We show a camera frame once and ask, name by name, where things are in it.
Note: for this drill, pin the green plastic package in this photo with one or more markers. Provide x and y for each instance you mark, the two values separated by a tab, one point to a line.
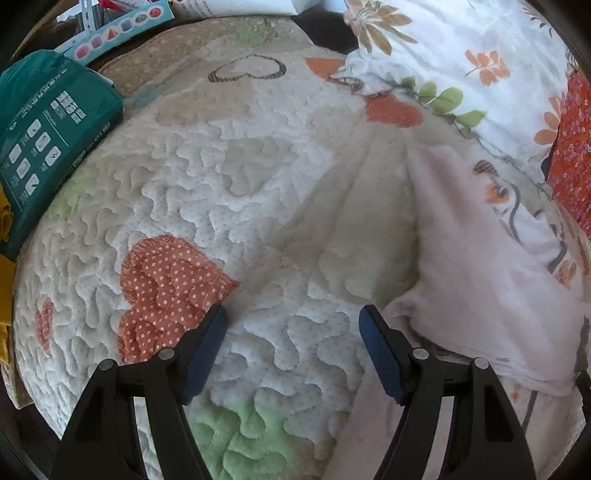
44	134

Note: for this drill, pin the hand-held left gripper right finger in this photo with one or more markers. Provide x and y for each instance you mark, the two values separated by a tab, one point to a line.
381	350

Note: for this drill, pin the red floral cloth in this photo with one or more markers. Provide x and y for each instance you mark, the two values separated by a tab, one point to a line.
573	147

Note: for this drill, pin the heart patterned quilted blanket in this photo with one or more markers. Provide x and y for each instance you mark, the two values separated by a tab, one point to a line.
258	194

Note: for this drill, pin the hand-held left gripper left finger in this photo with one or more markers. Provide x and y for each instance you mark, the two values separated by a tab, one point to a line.
206	344

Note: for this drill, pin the white paper sheet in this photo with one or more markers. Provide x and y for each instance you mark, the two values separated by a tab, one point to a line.
240	7

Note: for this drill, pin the yellow cloth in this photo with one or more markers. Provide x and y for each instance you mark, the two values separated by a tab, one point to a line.
5	295

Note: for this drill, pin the light blue shapes toy box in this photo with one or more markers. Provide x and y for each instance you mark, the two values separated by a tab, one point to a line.
115	32

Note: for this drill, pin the pale pink small garment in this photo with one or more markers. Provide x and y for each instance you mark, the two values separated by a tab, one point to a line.
480	295

